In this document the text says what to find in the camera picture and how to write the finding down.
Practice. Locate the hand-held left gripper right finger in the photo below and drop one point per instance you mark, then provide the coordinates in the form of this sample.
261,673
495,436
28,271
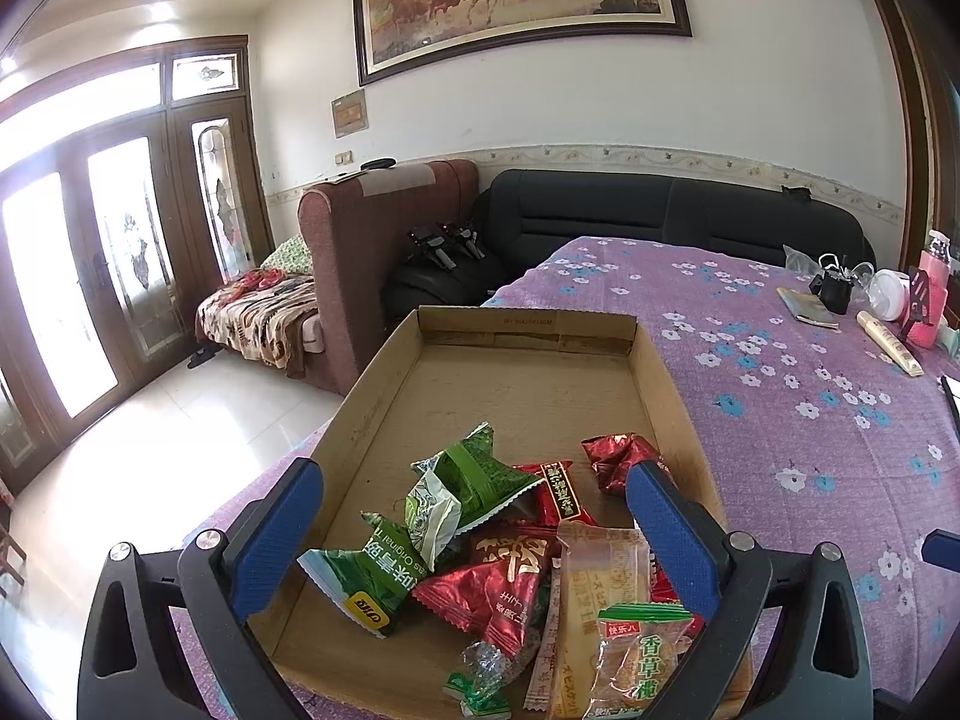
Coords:
671,540

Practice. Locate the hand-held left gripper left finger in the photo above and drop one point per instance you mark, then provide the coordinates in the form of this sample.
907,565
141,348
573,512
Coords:
277,540

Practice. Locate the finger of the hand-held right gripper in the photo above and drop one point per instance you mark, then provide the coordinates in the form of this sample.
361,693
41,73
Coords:
943,546

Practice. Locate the clear yellow wafer packet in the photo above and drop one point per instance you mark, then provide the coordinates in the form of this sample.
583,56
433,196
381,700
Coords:
600,570

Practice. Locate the red foil snack packet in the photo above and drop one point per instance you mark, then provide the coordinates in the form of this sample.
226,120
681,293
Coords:
615,461
495,592

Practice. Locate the green yellow-label snack packet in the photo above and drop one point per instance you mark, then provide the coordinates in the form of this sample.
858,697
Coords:
367,577

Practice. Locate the red gold-label snack packet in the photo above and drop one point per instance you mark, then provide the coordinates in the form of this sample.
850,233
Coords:
562,499

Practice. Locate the green-label biscuit packet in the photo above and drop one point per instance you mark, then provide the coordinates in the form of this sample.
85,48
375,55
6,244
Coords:
637,667

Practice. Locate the white red stick packet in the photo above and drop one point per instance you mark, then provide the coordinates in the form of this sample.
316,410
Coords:
541,675

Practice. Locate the cardboard box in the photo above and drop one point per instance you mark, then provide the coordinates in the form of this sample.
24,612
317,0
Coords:
510,390

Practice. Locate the clear green-ended candy packet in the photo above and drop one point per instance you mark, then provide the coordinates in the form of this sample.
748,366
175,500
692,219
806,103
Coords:
480,667

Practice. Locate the black phone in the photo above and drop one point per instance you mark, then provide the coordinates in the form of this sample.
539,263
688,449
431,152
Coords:
952,405

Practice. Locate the purple floral blanket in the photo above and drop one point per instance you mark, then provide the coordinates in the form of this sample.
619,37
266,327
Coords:
787,427

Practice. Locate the dark slippers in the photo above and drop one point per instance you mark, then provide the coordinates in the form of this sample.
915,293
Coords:
202,358

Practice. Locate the pale teal cloth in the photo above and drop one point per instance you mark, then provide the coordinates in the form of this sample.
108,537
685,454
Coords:
949,341

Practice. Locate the cream tube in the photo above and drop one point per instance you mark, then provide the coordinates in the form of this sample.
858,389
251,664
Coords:
891,345

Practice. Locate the brown patterned blanket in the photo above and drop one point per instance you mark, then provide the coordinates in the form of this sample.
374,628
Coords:
255,322

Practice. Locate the black pink-dotted holder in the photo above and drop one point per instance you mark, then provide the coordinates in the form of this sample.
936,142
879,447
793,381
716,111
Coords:
919,307

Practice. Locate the white round jar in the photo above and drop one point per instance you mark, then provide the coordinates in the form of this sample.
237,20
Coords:
889,294

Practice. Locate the olive booklet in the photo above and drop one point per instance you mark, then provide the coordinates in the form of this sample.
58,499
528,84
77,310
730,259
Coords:
806,307

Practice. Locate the pink bottle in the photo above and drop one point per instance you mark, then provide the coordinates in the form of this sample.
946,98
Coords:
937,270

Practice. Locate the black binder clips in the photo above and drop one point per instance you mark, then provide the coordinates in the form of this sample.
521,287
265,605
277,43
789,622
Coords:
834,289

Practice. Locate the clear plastic cup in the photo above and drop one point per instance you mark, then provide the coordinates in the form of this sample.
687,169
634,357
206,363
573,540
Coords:
862,276

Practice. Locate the green pillow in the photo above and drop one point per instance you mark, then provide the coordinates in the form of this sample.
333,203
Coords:
289,255

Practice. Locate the brown armchair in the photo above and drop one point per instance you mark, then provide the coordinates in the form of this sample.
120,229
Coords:
352,255

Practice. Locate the clear plastic bag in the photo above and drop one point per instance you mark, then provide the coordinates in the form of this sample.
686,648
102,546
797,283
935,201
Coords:
801,259

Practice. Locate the spare black gripper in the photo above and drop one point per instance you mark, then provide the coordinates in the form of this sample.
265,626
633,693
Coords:
429,247
465,238

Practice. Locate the black sofa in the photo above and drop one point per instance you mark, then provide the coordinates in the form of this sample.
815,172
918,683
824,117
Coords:
600,210

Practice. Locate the wooden glass door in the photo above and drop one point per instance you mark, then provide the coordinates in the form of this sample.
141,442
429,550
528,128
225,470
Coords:
112,240

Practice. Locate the black remote control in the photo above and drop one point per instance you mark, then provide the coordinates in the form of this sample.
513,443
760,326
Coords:
379,163

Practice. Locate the wooden framed window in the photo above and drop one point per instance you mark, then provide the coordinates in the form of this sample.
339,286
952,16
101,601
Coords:
919,127

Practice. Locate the brown wall panel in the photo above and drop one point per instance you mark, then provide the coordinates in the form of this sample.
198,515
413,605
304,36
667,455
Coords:
349,114

